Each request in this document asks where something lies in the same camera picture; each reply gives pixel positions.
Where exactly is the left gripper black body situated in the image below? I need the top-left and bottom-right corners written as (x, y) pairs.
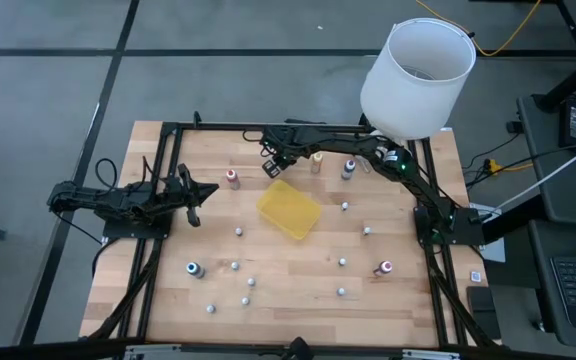
top-left (166, 163), bottom-right (202, 229)

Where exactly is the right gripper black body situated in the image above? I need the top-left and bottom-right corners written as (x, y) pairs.
top-left (260, 124), bottom-right (302, 164)

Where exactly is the red food coloring bottle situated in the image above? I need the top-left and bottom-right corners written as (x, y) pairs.
top-left (372, 259), bottom-right (394, 278)

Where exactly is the yellow translucent plastic bin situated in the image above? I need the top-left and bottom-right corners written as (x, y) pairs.
top-left (256, 178), bottom-right (323, 241)

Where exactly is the white shade table lamp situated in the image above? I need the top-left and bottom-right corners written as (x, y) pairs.
top-left (359, 17), bottom-right (478, 146)

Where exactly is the black rectangular pad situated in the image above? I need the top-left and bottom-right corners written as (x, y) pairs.
top-left (466, 285), bottom-right (502, 341)

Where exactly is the white straight rod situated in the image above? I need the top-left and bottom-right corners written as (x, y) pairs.
top-left (482, 134), bottom-right (576, 217)

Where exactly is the black side desk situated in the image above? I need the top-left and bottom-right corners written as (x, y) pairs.
top-left (527, 219), bottom-right (576, 349)
top-left (516, 93), bottom-right (576, 226)

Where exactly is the black desk leg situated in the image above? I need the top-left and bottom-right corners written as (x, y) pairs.
top-left (532, 0), bottom-right (576, 114)

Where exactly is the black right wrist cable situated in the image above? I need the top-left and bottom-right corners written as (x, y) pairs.
top-left (241, 129), bottom-right (269, 157)

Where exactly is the black aluminium table frame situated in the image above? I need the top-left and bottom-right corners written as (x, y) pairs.
top-left (0, 110), bottom-right (576, 360)

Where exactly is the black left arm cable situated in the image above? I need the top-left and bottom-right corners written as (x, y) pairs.
top-left (94, 157), bottom-right (119, 190)

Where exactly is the yellow plug cable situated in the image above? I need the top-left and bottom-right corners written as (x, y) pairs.
top-left (485, 158), bottom-right (534, 175)

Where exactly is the yellow floor cable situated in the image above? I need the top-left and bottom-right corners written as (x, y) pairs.
top-left (415, 0), bottom-right (543, 57)

